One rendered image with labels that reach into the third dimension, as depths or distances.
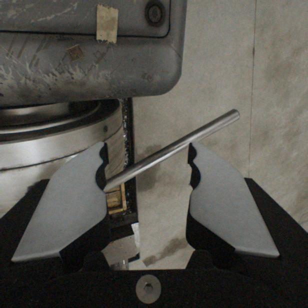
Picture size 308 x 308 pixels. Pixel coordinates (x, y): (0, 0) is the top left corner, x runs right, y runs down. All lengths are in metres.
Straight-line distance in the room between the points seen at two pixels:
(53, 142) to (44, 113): 0.06
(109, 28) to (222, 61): 1.72
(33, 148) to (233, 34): 1.84
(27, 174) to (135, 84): 0.18
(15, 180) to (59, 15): 0.19
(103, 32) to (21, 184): 0.20
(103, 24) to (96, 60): 0.03
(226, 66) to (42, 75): 1.81
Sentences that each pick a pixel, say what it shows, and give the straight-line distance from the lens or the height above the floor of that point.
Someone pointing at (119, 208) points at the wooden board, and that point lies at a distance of 0.82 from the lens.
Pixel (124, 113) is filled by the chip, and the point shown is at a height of 0.58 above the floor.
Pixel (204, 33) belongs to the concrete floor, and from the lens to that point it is 1.77.
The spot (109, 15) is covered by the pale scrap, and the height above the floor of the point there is 1.26.
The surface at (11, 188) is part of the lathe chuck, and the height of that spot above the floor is 1.24.
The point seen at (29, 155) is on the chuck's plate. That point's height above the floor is 1.24.
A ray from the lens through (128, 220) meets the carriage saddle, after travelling 0.89.
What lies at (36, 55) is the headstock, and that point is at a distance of 0.21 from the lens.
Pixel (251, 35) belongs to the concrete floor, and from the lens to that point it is 2.08.
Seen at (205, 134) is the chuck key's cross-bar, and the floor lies 1.33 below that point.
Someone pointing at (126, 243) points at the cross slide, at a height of 0.97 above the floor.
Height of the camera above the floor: 1.46
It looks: 54 degrees down
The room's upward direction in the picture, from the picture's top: 143 degrees clockwise
